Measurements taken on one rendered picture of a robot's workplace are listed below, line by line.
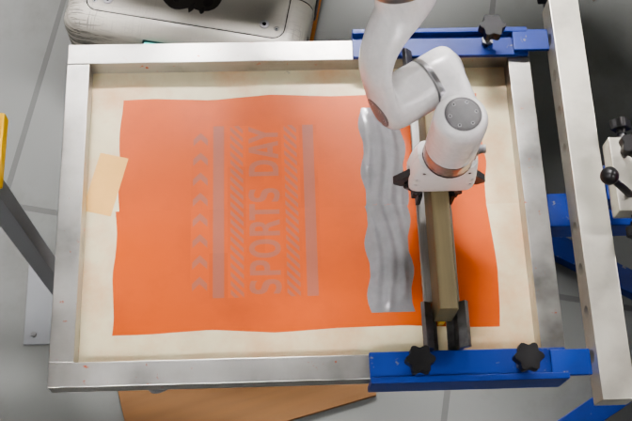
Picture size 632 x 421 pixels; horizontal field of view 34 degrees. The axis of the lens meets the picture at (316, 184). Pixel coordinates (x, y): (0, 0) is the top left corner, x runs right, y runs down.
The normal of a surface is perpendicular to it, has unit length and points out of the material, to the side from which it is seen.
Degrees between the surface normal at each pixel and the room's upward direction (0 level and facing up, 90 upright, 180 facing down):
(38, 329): 0
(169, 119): 0
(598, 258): 0
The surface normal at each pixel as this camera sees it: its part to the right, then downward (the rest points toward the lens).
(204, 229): 0.03, -0.37
